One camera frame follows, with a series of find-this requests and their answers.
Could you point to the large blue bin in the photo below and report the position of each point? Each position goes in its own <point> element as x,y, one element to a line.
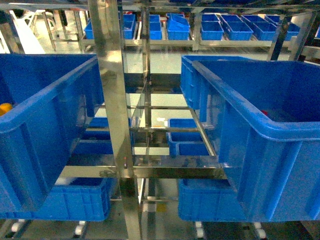
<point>271,162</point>
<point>54,98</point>

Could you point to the blue lower left bin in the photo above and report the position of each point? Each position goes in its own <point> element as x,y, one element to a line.
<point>84,199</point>

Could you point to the large blue upper left bin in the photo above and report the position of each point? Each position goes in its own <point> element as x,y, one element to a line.
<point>54,98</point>

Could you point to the small blue divided bin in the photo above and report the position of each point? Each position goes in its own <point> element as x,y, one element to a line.
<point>185,143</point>

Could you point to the stainless steel rack post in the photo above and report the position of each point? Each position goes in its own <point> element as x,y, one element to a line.
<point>109,49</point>

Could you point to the yellow toy building block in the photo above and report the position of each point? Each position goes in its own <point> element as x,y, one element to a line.
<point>5,108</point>

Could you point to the blue lower right bin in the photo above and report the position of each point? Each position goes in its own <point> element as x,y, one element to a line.
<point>208,200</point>

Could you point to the large blue upper right bin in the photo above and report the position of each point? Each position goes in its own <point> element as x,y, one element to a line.
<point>271,162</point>

